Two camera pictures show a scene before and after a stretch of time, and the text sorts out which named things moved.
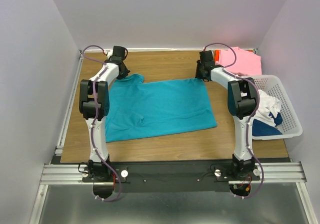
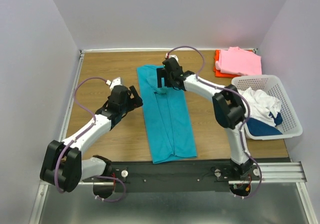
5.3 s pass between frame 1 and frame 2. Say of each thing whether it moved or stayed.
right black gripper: moved
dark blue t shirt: stayed
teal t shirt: moved
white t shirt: stayed
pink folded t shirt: stayed
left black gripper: moved
